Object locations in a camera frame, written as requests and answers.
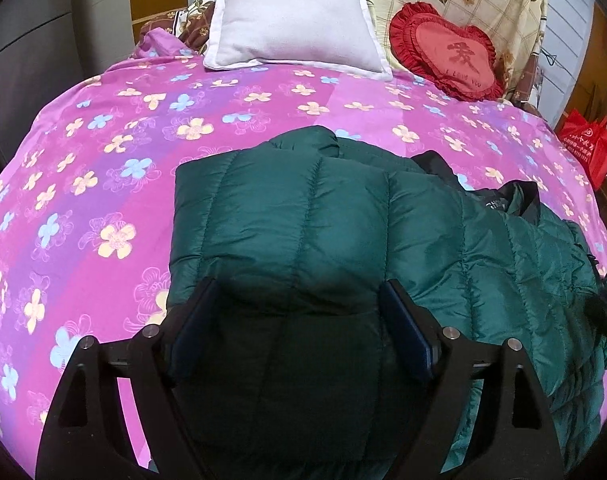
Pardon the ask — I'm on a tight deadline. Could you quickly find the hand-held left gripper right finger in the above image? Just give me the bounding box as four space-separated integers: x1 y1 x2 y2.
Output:
378 279 567 480

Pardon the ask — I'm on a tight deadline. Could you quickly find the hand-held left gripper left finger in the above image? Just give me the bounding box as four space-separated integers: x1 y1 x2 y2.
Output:
35 276 220 480

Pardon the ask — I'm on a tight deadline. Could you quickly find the green puffer jacket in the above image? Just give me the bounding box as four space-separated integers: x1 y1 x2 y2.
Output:
166 127 607 480

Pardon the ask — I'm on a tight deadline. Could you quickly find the red shopping bag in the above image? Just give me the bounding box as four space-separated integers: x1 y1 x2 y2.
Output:
557 109 607 192

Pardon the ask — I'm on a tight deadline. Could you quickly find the pink floral bedsheet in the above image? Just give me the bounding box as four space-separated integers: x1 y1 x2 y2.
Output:
0 27 607 463

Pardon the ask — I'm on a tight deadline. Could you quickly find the red heart cushion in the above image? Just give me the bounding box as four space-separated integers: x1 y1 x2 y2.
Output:
388 1 505 102

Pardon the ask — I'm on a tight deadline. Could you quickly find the brown floral pillow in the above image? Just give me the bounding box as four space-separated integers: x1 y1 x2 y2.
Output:
176 0 220 57

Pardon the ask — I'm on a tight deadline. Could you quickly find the white pillow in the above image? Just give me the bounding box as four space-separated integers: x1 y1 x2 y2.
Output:
202 0 394 81

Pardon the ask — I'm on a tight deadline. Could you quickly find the grey cabinet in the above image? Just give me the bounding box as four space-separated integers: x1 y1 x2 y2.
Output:
0 0 93 161

